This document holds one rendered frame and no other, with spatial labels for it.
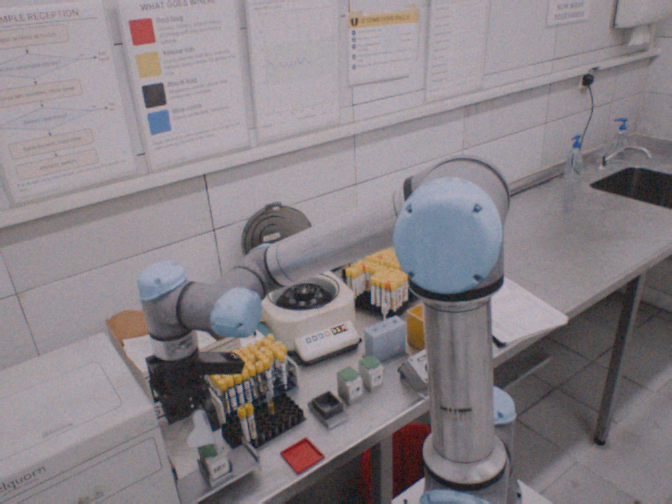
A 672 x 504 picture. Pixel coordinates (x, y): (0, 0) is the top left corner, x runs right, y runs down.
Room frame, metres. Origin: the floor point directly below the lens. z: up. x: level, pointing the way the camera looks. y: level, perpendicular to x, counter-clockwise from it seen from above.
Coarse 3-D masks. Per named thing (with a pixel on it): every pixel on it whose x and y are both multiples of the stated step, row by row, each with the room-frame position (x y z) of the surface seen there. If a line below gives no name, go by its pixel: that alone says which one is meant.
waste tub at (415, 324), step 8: (408, 312) 1.20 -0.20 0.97; (416, 312) 1.22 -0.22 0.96; (408, 320) 1.20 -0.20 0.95; (416, 320) 1.18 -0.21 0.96; (408, 328) 1.20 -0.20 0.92; (416, 328) 1.18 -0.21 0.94; (408, 336) 1.20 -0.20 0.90; (416, 336) 1.18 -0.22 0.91; (424, 336) 1.15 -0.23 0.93; (416, 344) 1.18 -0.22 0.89; (424, 344) 1.15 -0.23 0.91
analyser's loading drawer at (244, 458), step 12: (228, 456) 0.82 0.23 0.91; (240, 456) 0.81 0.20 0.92; (252, 456) 0.81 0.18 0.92; (204, 468) 0.76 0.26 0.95; (240, 468) 0.78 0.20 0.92; (252, 468) 0.78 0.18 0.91; (180, 480) 0.76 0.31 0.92; (192, 480) 0.76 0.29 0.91; (204, 480) 0.76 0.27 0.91; (216, 480) 0.75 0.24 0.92; (228, 480) 0.76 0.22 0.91; (180, 492) 0.74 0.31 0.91; (192, 492) 0.73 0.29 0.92; (204, 492) 0.73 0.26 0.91
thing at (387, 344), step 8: (392, 320) 1.17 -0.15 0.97; (400, 320) 1.17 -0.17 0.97; (368, 328) 1.14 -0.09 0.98; (376, 328) 1.14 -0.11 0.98; (384, 328) 1.14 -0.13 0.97; (392, 328) 1.14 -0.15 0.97; (400, 328) 1.15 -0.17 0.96; (368, 336) 1.13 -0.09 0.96; (376, 336) 1.11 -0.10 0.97; (384, 336) 1.12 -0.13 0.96; (392, 336) 1.14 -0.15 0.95; (400, 336) 1.15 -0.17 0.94; (368, 344) 1.13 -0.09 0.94; (376, 344) 1.11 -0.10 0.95; (384, 344) 1.12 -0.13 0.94; (392, 344) 1.14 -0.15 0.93; (400, 344) 1.15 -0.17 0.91; (368, 352) 1.13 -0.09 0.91; (376, 352) 1.11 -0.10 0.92; (384, 352) 1.12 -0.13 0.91; (392, 352) 1.14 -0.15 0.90; (400, 352) 1.15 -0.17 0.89; (384, 360) 1.12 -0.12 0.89; (392, 360) 1.12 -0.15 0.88; (400, 360) 1.13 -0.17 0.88; (384, 368) 1.10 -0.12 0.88
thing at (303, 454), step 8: (304, 440) 0.88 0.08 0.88; (288, 448) 0.86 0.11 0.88; (296, 448) 0.86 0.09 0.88; (304, 448) 0.86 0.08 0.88; (312, 448) 0.86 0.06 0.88; (288, 456) 0.84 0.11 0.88; (296, 456) 0.84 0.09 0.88; (304, 456) 0.84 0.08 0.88; (312, 456) 0.84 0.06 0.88; (320, 456) 0.83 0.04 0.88; (296, 464) 0.82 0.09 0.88; (304, 464) 0.82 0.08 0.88; (312, 464) 0.81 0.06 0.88; (296, 472) 0.80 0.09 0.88
